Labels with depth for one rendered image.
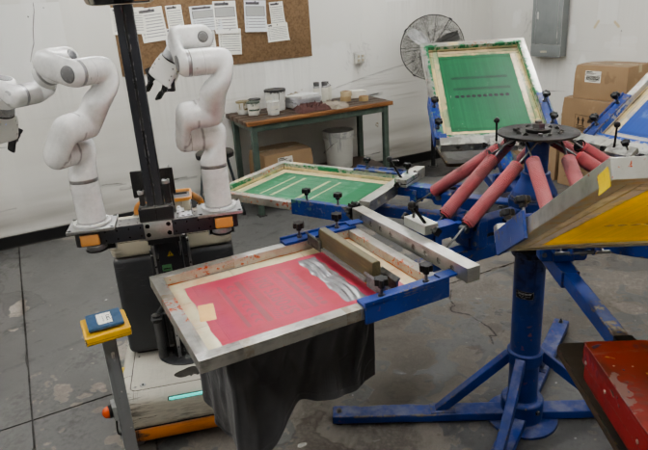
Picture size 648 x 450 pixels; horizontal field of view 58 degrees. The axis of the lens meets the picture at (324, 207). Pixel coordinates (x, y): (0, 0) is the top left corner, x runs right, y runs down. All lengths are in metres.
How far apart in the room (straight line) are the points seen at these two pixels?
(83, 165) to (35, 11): 3.35
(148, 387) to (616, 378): 2.00
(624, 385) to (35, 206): 4.95
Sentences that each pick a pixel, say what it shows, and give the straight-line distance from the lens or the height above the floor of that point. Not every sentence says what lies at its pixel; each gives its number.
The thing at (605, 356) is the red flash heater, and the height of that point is 1.10.
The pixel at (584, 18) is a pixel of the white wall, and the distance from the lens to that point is 6.47.
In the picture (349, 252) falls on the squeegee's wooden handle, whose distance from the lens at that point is 1.92.
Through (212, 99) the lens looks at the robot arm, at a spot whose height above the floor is 1.55.
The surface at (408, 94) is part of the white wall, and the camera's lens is 6.67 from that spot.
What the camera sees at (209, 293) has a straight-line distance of 1.95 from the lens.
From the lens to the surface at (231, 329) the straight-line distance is 1.73.
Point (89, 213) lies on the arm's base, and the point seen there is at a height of 1.19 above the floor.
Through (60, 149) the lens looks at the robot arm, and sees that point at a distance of 2.03.
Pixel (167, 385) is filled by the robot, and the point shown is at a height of 0.28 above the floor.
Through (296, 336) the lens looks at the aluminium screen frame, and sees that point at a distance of 1.63.
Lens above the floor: 1.82
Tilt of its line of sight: 19 degrees down
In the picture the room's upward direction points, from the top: 4 degrees counter-clockwise
